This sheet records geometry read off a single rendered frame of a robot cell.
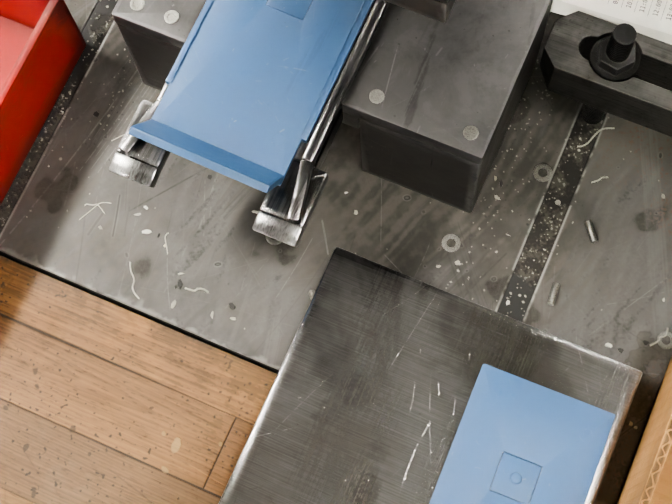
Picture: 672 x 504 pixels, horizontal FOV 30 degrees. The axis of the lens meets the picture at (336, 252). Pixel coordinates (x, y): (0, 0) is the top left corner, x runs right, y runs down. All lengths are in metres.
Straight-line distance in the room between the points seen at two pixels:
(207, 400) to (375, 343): 0.09
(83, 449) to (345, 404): 0.14
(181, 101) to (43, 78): 0.12
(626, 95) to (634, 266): 0.10
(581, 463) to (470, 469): 0.05
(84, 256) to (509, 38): 0.26
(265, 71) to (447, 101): 0.09
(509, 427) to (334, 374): 0.09
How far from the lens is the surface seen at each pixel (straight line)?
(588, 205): 0.69
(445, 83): 0.62
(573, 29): 0.65
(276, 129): 0.61
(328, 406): 0.64
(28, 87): 0.69
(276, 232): 0.60
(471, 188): 0.65
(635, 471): 0.64
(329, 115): 0.61
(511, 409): 0.64
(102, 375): 0.68
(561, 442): 0.64
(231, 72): 0.62
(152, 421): 0.67
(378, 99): 0.62
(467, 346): 0.65
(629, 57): 0.64
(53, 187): 0.71
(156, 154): 0.61
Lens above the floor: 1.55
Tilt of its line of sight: 73 degrees down
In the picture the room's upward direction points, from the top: 8 degrees counter-clockwise
